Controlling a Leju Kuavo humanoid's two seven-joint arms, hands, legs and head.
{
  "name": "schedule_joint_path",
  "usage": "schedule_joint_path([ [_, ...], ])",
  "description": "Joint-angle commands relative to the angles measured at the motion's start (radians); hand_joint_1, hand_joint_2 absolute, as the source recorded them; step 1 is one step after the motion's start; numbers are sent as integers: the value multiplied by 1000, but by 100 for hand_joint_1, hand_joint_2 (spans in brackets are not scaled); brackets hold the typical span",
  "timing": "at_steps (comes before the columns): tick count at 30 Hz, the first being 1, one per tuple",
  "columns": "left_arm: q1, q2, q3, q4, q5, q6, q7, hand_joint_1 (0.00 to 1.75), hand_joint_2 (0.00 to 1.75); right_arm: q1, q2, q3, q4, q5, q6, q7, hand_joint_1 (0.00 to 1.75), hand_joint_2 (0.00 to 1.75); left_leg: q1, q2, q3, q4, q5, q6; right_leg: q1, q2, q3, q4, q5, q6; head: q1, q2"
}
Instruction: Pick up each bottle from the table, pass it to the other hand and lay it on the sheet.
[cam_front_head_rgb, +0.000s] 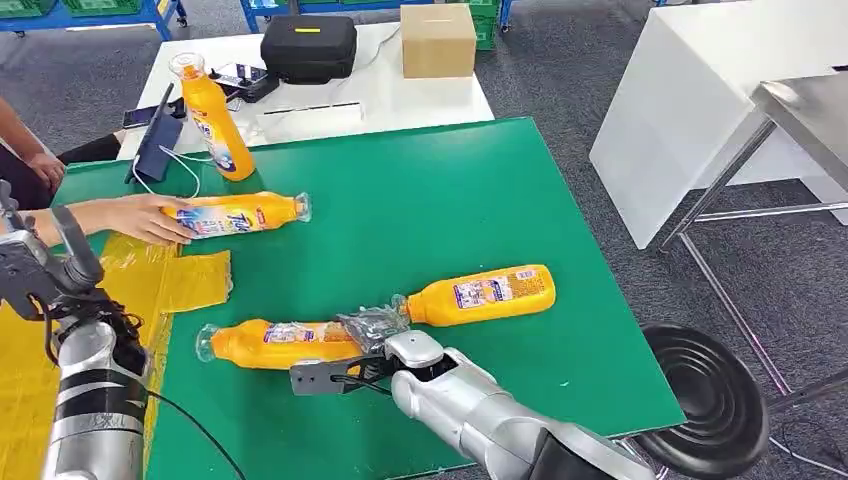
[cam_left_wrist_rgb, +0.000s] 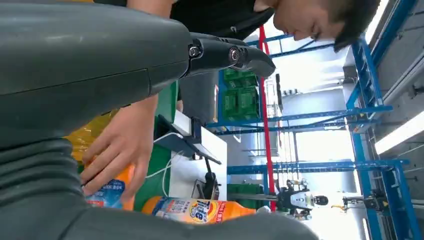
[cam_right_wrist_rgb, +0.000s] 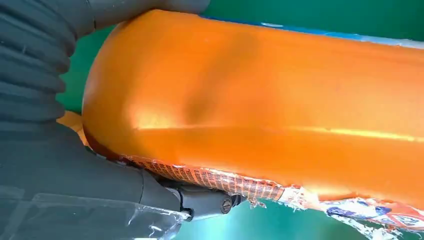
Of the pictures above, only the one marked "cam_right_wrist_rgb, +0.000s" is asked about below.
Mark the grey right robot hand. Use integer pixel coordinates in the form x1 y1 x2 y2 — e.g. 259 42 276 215
0 0 247 240

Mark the ribbed grey right arm sleeve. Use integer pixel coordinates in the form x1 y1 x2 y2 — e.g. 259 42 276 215
0 0 97 125

